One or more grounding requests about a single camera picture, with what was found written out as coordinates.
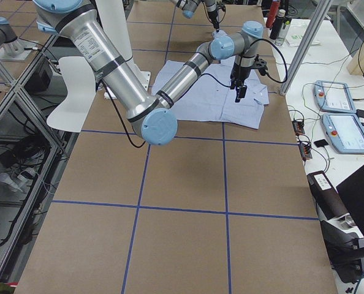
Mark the white plastic chair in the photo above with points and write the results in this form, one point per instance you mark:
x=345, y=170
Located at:
x=80, y=82

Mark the black box white label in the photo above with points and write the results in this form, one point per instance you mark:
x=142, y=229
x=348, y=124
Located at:
x=326, y=195

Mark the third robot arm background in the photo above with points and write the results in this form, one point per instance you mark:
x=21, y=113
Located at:
x=12, y=48

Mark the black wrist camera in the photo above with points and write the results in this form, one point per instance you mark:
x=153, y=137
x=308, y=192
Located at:
x=260, y=65

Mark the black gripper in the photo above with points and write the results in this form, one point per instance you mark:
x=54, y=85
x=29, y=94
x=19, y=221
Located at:
x=213, y=15
x=239, y=73

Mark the blue striped button shirt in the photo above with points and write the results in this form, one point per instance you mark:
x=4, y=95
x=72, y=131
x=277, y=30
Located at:
x=199, y=89

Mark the aluminium frame post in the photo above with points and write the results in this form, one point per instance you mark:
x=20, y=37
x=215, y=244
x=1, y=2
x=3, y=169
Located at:
x=310, y=33

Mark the upper teach pendant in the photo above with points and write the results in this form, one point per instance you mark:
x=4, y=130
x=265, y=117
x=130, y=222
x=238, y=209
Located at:
x=335, y=97

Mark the teach pendant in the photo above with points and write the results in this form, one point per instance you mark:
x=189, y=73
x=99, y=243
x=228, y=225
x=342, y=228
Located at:
x=344, y=131
x=335, y=97

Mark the lower teach pendant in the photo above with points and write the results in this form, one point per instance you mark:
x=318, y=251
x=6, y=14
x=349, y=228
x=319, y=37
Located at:
x=344, y=131

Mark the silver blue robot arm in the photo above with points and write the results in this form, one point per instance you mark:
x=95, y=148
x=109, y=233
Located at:
x=188, y=8
x=98, y=30

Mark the red bottle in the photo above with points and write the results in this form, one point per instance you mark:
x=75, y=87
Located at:
x=272, y=13

